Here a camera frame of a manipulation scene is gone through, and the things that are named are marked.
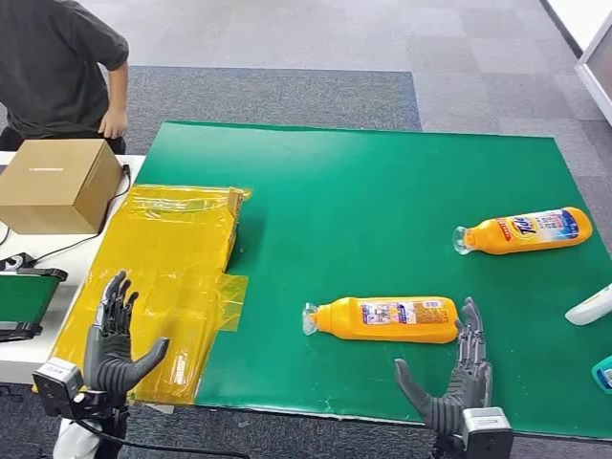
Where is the person in dark shirt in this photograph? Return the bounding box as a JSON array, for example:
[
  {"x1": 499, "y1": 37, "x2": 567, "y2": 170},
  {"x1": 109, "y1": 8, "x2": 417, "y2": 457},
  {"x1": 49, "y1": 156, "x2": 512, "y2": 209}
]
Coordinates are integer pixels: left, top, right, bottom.
[{"x1": 0, "y1": 0, "x2": 130, "y2": 155}]

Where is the yellow plastic wrapped box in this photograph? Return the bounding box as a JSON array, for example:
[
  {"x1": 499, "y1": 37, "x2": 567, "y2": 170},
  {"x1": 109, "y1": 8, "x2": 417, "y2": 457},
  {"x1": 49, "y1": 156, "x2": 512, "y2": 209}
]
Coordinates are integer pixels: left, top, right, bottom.
[{"x1": 50, "y1": 184, "x2": 253, "y2": 406}]

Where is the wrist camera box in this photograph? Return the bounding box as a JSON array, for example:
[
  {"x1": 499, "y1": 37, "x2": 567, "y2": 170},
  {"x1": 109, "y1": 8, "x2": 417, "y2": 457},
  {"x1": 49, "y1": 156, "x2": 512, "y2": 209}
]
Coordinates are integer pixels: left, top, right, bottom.
[
  {"x1": 460, "y1": 406, "x2": 515, "y2": 459},
  {"x1": 32, "y1": 358, "x2": 88, "y2": 420}
]

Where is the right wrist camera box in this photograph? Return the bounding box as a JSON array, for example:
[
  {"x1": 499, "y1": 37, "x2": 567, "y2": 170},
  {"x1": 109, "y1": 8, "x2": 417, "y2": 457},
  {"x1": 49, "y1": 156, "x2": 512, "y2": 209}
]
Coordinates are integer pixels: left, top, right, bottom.
[{"x1": 460, "y1": 406, "x2": 515, "y2": 459}]

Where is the green table mat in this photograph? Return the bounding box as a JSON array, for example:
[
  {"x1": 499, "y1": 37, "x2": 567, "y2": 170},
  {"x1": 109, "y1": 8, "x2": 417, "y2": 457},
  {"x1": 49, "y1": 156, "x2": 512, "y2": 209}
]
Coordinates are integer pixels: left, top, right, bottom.
[{"x1": 136, "y1": 120, "x2": 612, "y2": 442}]

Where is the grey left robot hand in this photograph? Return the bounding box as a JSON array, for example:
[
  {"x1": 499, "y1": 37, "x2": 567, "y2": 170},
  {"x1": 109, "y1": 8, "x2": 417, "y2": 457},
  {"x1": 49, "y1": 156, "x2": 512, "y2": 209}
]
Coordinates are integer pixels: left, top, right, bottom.
[{"x1": 83, "y1": 271, "x2": 171, "y2": 398}]

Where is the white side table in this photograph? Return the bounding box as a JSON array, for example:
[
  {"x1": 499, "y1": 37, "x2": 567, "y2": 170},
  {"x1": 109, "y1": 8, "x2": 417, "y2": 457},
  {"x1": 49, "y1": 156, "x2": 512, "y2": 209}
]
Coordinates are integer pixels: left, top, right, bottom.
[{"x1": 0, "y1": 150, "x2": 146, "y2": 385}]

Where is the dark grey carpet mat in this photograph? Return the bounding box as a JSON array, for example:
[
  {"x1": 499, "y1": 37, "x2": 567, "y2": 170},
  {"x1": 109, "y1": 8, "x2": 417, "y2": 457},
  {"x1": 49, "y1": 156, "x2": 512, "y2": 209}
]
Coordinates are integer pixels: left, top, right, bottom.
[{"x1": 0, "y1": 65, "x2": 423, "y2": 157}]

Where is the black device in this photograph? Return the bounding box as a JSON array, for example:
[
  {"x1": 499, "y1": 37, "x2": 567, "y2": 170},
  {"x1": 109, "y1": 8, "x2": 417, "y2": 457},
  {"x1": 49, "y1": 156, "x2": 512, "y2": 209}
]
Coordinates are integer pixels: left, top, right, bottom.
[{"x1": 0, "y1": 251, "x2": 38, "y2": 273}]

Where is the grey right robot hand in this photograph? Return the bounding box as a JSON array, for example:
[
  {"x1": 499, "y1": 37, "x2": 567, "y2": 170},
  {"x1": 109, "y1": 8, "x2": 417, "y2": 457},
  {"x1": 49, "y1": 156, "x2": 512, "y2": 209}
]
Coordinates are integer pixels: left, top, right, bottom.
[{"x1": 394, "y1": 297, "x2": 494, "y2": 438}]

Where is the teal container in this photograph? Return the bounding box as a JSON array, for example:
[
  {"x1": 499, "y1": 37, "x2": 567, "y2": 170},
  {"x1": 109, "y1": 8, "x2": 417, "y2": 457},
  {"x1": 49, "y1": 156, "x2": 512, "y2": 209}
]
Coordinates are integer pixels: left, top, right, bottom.
[{"x1": 591, "y1": 356, "x2": 612, "y2": 397}]

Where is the small green belt conveyor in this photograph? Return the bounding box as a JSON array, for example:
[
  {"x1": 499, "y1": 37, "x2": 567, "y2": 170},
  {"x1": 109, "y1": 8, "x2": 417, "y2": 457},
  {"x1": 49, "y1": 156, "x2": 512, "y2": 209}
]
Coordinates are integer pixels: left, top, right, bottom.
[{"x1": 0, "y1": 267, "x2": 69, "y2": 343}]

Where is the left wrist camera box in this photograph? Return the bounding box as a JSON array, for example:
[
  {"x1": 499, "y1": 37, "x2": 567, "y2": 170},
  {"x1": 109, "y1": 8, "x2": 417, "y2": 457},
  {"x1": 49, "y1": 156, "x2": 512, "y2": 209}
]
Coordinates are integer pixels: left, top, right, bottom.
[{"x1": 32, "y1": 358, "x2": 88, "y2": 420}]

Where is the orange detergent bottle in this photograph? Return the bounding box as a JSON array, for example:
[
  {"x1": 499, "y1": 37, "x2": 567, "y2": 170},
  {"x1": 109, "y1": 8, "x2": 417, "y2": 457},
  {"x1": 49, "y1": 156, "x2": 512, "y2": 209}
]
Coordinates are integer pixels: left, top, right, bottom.
[
  {"x1": 452, "y1": 206, "x2": 594, "y2": 257},
  {"x1": 302, "y1": 295, "x2": 460, "y2": 346}
]

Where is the white plastic bottle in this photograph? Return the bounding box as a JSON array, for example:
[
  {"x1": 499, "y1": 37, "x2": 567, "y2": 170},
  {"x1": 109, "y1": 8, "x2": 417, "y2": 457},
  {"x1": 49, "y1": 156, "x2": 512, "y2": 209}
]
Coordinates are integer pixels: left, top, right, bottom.
[{"x1": 564, "y1": 283, "x2": 612, "y2": 327}]

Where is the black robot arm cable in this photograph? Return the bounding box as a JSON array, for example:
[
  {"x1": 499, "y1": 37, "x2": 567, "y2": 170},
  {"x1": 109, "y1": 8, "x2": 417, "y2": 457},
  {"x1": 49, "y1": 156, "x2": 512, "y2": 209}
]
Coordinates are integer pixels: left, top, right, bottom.
[{"x1": 72, "y1": 419, "x2": 252, "y2": 459}]

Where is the white framed board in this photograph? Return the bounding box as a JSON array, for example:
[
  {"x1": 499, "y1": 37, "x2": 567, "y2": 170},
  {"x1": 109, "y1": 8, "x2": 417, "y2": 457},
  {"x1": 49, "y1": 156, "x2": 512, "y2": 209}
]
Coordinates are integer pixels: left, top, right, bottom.
[{"x1": 574, "y1": 11, "x2": 612, "y2": 128}]

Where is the brown cardboard box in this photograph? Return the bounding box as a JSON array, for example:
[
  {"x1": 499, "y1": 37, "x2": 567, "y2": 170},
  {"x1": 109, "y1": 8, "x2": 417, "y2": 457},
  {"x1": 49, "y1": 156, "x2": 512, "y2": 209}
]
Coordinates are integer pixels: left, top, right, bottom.
[{"x1": 0, "y1": 138, "x2": 124, "y2": 236}]

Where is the person's hand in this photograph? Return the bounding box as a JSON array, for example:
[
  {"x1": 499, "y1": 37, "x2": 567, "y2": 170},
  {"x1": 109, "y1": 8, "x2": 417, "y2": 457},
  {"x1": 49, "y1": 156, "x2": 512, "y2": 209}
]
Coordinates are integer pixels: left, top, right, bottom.
[{"x1": 97, "y1": 106, "x2": 128, "y2": 141}]

